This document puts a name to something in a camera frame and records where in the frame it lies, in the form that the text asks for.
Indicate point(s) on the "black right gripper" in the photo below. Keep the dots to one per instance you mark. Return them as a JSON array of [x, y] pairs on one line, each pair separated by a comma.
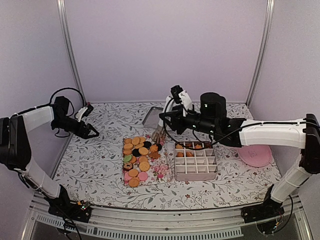
[[176, 118]]

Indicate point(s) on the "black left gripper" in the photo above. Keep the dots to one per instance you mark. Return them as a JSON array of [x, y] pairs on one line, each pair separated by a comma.
[[84, 134]]

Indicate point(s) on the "silver white tongs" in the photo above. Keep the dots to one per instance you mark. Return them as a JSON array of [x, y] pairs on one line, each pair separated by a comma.
[[159, 134]]

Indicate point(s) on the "orange leaf cookie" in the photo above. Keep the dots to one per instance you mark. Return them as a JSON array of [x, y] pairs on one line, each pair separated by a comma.
[[178, 146]]

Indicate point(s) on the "green sandwich cookie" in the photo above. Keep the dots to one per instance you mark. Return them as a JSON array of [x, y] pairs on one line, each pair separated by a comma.
[[128, 158]]

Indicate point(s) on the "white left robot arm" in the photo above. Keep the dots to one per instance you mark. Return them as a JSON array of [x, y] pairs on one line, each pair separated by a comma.
[[15, 149]]

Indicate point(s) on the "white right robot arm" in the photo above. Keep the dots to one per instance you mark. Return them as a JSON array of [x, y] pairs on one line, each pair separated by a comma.
[[302, 134]]

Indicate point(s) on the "silver tin lid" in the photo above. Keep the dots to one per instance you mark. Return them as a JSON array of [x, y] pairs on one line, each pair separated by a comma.
[[151, 119]]

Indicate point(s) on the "pink divided cookie tin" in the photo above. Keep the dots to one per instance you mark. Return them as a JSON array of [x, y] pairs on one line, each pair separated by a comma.
[[196, 162]]

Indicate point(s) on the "floral rectangular tray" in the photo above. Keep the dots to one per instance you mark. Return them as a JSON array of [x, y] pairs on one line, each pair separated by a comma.
[[149, 157]]

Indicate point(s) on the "pink sandwich cookie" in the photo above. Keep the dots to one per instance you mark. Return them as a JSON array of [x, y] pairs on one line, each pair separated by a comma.
[[143, 176]]

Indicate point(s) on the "pink plate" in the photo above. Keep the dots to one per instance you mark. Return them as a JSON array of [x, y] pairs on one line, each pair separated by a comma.
[[257, 156]]

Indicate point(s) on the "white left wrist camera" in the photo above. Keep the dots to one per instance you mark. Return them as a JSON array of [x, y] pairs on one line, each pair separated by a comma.
[[83, 112]]

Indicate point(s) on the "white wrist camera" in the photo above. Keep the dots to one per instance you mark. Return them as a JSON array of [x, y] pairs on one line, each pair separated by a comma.
[[83, 112], [181, 97]]

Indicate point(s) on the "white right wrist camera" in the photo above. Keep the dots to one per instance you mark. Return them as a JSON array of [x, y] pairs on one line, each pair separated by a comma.
[[181, 97]]

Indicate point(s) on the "front aluminium rail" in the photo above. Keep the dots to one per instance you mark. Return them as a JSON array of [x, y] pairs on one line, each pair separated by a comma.
[[111, 223]]

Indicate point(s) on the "left aluminium frame post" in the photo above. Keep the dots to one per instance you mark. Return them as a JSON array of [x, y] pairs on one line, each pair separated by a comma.
[[61, 7]]

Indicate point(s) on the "aluminium frame post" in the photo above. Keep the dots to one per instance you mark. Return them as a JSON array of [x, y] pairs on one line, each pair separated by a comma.
[[267, 24], [61, 7]]

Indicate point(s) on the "right aluminium frame post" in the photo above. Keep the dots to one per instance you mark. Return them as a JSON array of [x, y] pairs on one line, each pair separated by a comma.
[[267, 24]]

